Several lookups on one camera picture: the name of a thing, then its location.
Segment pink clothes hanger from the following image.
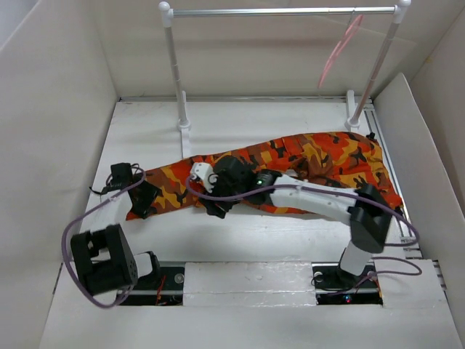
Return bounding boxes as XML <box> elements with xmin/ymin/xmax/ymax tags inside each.
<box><xmin>317</xmin><ymin>15</ymin><xmax>365</xmax><ymax>89</ymax></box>

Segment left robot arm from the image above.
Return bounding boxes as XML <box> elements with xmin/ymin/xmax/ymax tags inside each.
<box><xmin>70</xmin><ymin>163</ymin><xmax>163</xmax><ymax>297</ymax></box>

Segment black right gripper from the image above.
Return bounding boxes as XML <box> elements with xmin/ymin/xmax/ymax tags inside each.
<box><xmin>199</xmin><ymin>171</ymin><xmax>246</xmax><ymax>217</ymax></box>

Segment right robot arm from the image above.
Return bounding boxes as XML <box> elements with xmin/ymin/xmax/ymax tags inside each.
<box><xmin>190</xmin><ymin>156</ymin><xmax>392</xmax><ymax>290</ymax></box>

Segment white foam block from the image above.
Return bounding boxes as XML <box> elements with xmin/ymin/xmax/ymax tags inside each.
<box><xmin>183</xmin><ymin>261</ymin><xmax>316</xmax><ymax>308</ymax></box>

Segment white clothes rack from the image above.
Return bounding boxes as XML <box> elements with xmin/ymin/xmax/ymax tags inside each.
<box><xmin>158</xmin><ymin>1</ymin><xmax>414</xmax><ymax>158</ymax></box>

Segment orange camouflage trousers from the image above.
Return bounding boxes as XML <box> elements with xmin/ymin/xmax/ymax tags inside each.
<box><xmin>146</xmin><ymin>132</ymin><xmax>403</xmax><ymax>215</ymax></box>

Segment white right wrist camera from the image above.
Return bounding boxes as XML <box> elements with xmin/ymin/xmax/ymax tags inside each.
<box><xmin>190</xmin><ymin>162</ymin><xmax>218</xmax><ymax>193</ymax></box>

